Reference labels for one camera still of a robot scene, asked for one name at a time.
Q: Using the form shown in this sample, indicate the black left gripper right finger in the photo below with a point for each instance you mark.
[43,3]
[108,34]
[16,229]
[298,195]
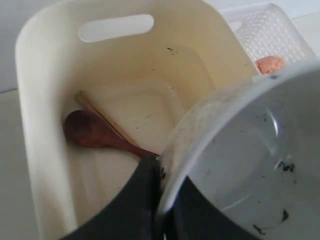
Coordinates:
[193,217]

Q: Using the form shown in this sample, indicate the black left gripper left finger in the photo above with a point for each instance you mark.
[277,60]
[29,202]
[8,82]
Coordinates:
[130,215]

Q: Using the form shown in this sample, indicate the pale green ceramic bowl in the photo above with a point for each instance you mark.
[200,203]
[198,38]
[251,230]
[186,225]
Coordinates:
[253,151]

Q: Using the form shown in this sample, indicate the dark wooden spoon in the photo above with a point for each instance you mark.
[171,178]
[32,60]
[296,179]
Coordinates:
[86,129]

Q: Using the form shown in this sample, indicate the fried chicken piece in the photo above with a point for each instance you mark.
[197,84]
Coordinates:
[270,64]

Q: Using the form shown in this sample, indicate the cream plastic bin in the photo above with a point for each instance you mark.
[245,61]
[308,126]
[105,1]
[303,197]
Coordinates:
[144,62]

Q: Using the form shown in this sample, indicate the white perforated plastic basket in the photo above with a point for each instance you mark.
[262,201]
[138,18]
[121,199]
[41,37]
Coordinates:
[265,30]

